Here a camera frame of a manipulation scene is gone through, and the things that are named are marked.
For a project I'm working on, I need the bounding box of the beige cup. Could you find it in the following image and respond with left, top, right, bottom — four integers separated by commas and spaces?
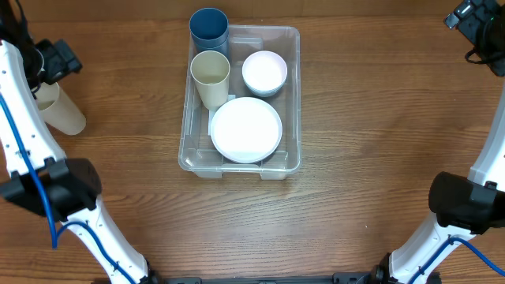
35, 83, 86, 136
190, 50, 230, 111

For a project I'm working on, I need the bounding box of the dark blue cup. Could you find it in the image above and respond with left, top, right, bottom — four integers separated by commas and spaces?
193, 38, 230, 59
189, 8, 229, 48

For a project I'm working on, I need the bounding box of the light blue bowl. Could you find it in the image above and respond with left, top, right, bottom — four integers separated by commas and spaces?
249, 88, 281, 95

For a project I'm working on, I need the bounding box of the pink bowl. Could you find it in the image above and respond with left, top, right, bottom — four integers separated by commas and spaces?
241, 50, 288, 91

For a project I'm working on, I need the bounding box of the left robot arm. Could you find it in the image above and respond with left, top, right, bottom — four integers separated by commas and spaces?
1, 1, 163, 283

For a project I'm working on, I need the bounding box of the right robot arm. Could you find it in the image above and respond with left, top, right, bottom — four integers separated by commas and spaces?
361, 0, 504, 284

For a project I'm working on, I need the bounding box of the clear plastic storage bin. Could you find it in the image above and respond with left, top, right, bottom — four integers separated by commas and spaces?
178, 24, 301, 180

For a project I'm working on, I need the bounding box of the white round plate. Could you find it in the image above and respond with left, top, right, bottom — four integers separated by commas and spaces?
209, 97, 282, 163

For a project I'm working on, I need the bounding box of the right blue cable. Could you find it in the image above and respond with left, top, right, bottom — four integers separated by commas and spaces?
407, 235, 505, 284

